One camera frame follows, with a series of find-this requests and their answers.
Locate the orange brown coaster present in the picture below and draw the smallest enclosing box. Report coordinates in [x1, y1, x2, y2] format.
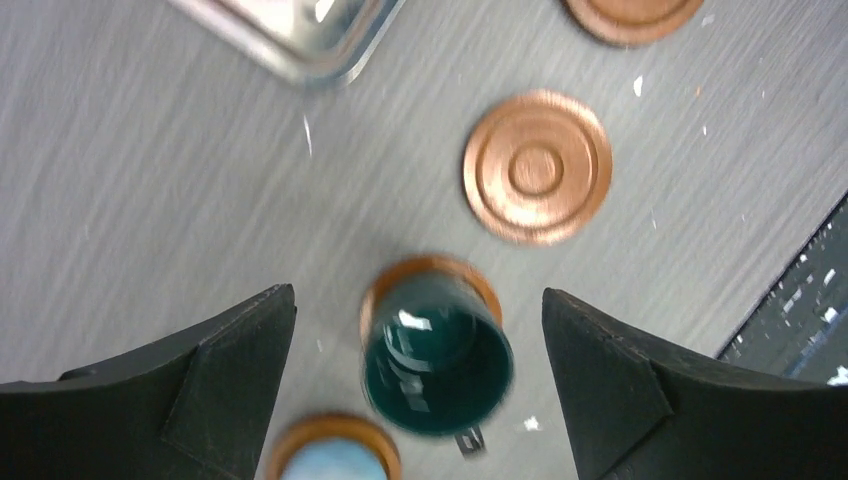
[265, 412, 403, 479]

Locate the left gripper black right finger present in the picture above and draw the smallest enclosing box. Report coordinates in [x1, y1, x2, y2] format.
[541, 288, 847, 479]

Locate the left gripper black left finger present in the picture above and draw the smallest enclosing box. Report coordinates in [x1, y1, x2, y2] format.
[1, 284, 296, 479]

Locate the metal tray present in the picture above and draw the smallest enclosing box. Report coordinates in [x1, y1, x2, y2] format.
[170, 0, 404, 89]

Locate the dark green mug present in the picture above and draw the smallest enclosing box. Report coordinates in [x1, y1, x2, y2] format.
[362, 272, 514, 457]

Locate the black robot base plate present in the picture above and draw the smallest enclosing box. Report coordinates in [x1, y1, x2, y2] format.
[717, 198, 847, 386]

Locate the white blue mug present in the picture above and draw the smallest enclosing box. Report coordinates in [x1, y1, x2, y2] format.
[279, 438, 388, 480]

